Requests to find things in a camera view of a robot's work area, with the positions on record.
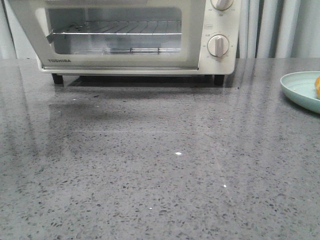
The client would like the glass oven door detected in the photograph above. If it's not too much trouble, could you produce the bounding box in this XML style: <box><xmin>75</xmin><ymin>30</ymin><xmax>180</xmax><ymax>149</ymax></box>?
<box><xmin>9</xmin><ymin>0</ymin><xmax>206</xmax><ymax>70</ymax></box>

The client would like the metal wire oven rack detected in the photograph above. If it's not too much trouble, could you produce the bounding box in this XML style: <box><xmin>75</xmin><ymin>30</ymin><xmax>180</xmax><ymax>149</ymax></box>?
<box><xmin>50</xmin><ymin>20</ymin><xmax>182</xmax><ymax>36</ymax></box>

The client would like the upper oven control knob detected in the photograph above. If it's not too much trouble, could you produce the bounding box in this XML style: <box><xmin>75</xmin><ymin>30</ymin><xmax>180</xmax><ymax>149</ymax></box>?
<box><xmin>210</xmin><ymin>0</ymin><xmax>233</xmax><ymax>11</ymax></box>

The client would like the grey curtain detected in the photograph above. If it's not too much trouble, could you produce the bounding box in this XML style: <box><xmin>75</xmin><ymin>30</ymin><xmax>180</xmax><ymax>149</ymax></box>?
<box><xmin>0</xmin><ymin>0</ymin><xmax>320</xmax><ymax>59</ymax></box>

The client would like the white Toshiba toaster oven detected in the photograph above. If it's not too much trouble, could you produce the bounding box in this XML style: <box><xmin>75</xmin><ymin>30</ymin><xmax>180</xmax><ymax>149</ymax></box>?
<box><xmin>24</xmin><ymin>0</ymin><xmax>242</xmax><ymax>87</ymax></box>

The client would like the golden croissant bread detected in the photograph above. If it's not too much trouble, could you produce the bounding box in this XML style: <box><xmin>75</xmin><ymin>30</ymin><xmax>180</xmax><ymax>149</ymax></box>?
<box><xmin>314</xmin><ymin>76</ymin><xmax>320</xmax><ymax>99</ymax></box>

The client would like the lower oven control knob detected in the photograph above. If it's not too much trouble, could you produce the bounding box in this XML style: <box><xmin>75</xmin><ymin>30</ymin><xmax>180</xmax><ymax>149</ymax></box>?
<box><xmin>207</xmin><ymin>34</ymin><xmax>229</xmax><ymax>58</ymax></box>

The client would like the oven control knob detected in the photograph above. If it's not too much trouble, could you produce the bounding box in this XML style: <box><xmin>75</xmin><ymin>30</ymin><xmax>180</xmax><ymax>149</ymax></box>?
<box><xmin>210</xmin><ymin>0</ymin><xmax>233</xmax><ymax>11</ymax></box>
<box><xmin>207</xmin><ymin>34</ymin><xmax>229</xmax><ymax>58</ymax></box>

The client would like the mint green plate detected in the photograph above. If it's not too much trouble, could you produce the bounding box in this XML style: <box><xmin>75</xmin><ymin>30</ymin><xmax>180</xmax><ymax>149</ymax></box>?
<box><xmin>280</xmin><ymin>71</ymin><xmax>320</xmax><ymax>114</ymax></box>

